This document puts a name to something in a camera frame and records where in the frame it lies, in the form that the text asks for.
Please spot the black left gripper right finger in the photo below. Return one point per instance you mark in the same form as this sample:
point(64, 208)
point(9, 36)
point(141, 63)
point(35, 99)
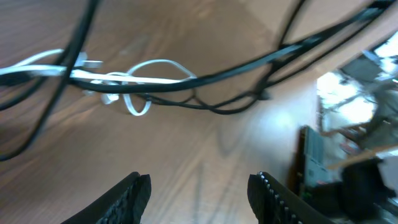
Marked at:
point(272, 203)

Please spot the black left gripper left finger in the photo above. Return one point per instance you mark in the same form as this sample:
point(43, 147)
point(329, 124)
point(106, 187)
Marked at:
point(123, 203)

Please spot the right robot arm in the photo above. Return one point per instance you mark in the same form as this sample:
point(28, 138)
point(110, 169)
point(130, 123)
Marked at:
point(362, 190)

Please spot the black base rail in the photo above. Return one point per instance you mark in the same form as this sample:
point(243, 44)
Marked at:
point(311, 180)

